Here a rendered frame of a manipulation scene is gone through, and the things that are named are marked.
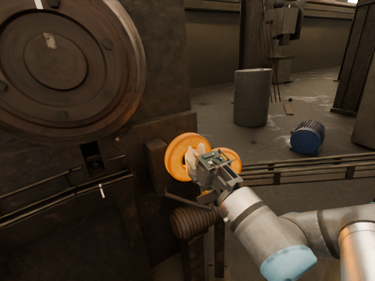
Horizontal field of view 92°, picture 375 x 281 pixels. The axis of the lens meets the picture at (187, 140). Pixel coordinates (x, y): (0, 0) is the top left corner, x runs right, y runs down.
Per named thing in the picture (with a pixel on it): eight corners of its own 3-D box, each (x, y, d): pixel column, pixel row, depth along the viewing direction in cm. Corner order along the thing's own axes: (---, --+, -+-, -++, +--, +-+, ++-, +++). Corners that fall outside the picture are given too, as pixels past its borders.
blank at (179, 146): (157, 143, 52) (162, 147, 49) (202, 124, 58) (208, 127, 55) (170, 185, 59) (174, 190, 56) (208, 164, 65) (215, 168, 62)
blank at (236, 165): (217, 185, 79) (218, 190, 76) (194, 160, 75) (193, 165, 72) (248, 166, 74) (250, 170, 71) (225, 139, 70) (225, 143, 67)
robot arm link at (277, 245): (291, 283, 35) (270, 306, 28) (245, 226, 43) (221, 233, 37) (327, 254, 32) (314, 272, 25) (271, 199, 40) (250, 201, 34)
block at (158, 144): (149, 185, 87) (141, 140, 78) (165, 180, 91) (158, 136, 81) (157, 199, 79) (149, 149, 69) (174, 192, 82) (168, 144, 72)
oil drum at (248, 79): (225, 121, 341) (226, 70, 305) (248, 115, 366) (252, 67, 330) (250, 130, 293) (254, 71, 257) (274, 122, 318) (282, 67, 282)
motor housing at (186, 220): (177, 279, 100) (166, 205, 78) (210, 258, 109) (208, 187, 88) (189, 304, 90) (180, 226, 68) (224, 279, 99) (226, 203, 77)
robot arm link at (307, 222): (342, 252, 40) (332, 270, 31) (288, 252, 47) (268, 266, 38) (322, 207, 44) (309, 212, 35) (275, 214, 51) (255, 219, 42)
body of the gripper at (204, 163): (218, 146, 48) (251, 178, 40) (212, 168, 53) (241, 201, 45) (193, 154, 45) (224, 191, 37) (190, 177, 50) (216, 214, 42)
